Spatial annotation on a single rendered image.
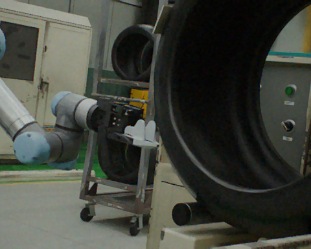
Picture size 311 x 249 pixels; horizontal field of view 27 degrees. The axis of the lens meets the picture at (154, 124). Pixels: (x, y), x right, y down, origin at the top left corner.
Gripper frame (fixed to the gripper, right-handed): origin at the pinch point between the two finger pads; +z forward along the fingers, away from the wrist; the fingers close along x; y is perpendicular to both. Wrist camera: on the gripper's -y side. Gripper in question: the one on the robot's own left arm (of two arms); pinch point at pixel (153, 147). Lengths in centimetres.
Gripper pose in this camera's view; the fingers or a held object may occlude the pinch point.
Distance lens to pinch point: 146.8
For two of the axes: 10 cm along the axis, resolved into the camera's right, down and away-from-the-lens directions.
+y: 2.1, -9.7, -1.4
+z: 6.9, 2.4, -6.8
